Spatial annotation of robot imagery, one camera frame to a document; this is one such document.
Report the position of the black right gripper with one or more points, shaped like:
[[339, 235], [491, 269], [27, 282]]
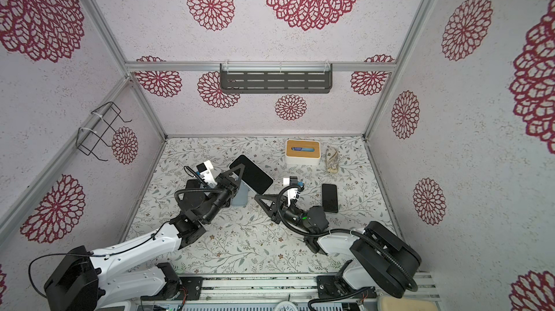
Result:
[[278, 207]]

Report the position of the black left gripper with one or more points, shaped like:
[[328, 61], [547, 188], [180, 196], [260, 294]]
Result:
[[229, 184]]

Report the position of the pale blue phone case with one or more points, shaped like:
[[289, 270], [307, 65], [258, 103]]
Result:
[[242, 196]]

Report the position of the black phone light blue case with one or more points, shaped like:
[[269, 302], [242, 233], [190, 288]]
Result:
[[257, 180]]

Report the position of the black phone clear case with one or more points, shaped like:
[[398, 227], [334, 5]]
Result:
[[330, 198]]

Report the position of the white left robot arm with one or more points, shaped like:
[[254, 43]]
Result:
[[93, 279]]

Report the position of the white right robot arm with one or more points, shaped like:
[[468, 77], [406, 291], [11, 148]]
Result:
[[376, 258]]

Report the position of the map print glasses case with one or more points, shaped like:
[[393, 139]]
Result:
[[332, 160]]

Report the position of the white tissue box wooden lid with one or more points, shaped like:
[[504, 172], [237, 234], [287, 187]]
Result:
[[303, 152]]

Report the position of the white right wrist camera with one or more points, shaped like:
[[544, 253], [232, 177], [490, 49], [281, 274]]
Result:
[[292, 194]]

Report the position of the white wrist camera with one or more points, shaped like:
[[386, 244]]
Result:
[[292, 194], [204, 171]]

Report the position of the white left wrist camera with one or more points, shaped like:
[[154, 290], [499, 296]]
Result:
[[204, 171]]

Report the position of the grey wall shelf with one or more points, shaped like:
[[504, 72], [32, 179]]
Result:
[[276, 79]]

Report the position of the black wire wall basket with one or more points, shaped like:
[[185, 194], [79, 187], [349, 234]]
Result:
[[88, 138]]

